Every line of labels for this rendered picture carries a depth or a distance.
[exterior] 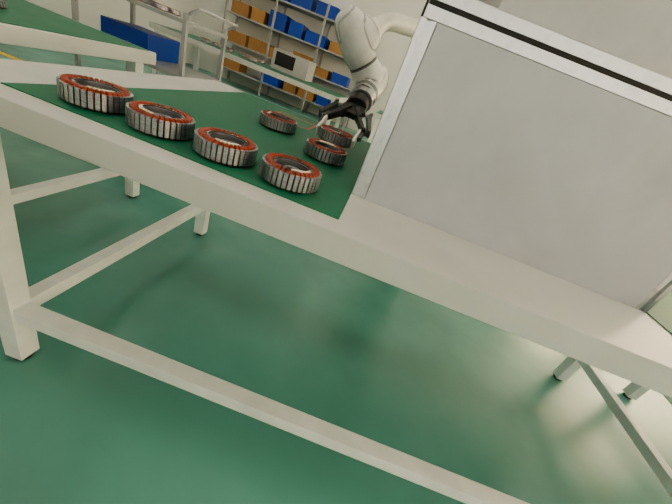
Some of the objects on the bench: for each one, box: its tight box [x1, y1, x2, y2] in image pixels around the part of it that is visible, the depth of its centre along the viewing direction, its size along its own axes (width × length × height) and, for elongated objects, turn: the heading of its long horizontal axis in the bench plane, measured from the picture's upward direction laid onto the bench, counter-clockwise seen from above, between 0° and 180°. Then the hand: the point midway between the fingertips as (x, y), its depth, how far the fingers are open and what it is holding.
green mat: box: [1, 82, 371, 220], centre depth 93 cm, size 94×61×1 cm, turn 139°
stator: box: [318, 124, 354, 148], centre depth 96 cm, size 11×11×4 cm
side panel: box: [351, 16, 437, 199], centre depth 70 cm, size 28×3×32 cm, turn 139°
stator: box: [259, 110, 297, 134], centre depth 94 cm, size 11×11×4 cm
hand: (336, 134), depth 96 cm, fingers closed on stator, 11 cm apart
